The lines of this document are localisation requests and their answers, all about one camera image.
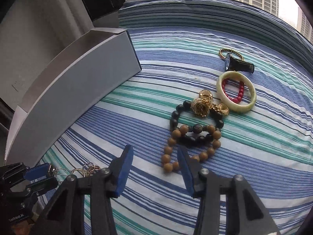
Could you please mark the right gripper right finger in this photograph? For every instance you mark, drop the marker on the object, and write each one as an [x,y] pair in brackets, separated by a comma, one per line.
[190,170]

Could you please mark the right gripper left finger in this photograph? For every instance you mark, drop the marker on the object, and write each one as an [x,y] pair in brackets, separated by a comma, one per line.
[119,171]

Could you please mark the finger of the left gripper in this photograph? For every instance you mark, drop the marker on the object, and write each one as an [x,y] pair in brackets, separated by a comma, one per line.
[41,187]
[44,170]

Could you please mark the thin gold hoop rings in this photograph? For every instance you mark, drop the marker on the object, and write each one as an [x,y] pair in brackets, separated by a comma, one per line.
[83,170]

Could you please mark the pale jade bangle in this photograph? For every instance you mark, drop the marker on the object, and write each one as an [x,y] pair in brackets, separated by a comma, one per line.
[236,91]

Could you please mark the gold twisted bangle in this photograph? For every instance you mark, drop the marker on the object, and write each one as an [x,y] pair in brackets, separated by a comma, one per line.
[224,53]

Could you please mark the blue face black watch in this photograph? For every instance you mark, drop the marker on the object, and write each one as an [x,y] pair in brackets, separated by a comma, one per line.
[233,64]

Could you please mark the white cardboard box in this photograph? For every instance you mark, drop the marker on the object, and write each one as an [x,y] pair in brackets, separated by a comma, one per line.
[76,79]

